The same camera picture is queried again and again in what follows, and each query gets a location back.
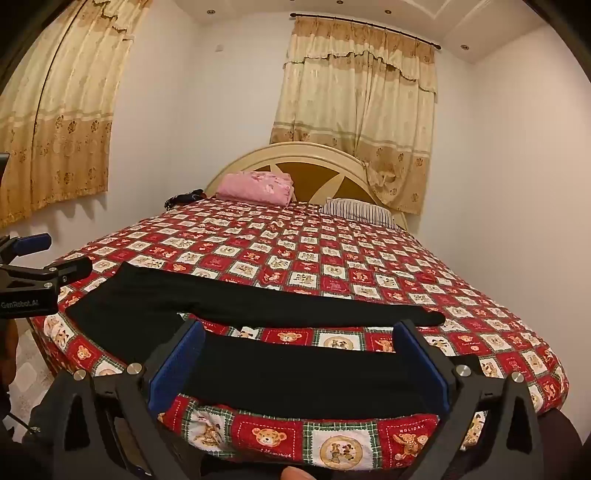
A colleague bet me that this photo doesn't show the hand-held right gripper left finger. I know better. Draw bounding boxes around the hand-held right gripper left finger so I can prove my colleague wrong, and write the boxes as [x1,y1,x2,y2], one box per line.
[44,318,207,480]

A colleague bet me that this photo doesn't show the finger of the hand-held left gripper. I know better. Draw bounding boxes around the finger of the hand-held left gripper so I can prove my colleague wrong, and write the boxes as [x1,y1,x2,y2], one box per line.
[0,233,52,267]
[9,256,94,289]

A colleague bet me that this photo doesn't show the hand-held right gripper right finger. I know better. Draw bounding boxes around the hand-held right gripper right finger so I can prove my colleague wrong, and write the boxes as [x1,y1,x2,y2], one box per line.
[392,318,542,480]

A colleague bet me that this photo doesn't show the black pants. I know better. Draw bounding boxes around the black pants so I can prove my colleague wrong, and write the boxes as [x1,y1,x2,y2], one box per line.
[65,262,483,414]

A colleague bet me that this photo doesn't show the wide beige floral curtain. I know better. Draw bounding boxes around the wide beige floral curtain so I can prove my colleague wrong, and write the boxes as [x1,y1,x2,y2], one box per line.
[0,0,154,230]

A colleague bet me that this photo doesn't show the dark cloth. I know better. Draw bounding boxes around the dark cloth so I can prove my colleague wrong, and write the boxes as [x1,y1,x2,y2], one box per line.
[165,188,205,209]

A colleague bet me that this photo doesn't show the red bear printed bed blanket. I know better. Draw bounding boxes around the red bear printed bed blanket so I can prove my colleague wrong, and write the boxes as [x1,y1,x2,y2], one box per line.
[30,196,571,472]

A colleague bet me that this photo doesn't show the striped pillow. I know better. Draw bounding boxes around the striped pillow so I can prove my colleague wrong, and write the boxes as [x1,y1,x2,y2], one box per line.
[318,198,405,232]

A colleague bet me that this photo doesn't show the pink folded blanket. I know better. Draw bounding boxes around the pink folded blanket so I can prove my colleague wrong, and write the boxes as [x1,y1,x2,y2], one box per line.
[215,171,296,208]

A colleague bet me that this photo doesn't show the cream wooden headboard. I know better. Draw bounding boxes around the cream wooden headboard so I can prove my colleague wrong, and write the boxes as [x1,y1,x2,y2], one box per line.
[205,142,410,230]

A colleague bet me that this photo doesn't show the beige floral curtain with valance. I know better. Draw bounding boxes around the beige floral curtain with valance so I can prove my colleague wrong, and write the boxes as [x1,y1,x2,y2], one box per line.
[270,16,439,216]

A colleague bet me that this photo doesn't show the dark curtain rod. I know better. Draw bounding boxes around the dark curtain rod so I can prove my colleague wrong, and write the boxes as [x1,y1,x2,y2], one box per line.
[290,13,443,49]

